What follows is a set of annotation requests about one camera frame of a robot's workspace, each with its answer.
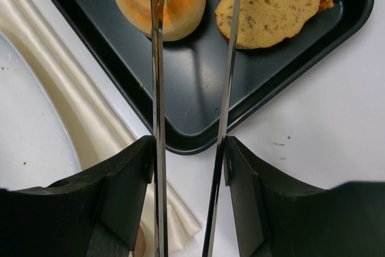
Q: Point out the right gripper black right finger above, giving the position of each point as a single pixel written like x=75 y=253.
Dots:
x=278 y=215

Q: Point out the black baking tray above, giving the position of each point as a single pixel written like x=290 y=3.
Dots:
x=194 y=66

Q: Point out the sliced loaf bread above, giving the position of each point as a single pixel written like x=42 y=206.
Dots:
x=265 y=23

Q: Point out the metal serving tongs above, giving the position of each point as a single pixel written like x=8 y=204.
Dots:
x=160 y=192

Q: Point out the white oval plate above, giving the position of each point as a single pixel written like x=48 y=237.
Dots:
x=35 y=147

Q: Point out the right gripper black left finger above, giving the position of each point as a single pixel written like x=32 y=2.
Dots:
x=93 y=213

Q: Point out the beige cloth placemat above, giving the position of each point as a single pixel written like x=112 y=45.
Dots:
x=96 y=131

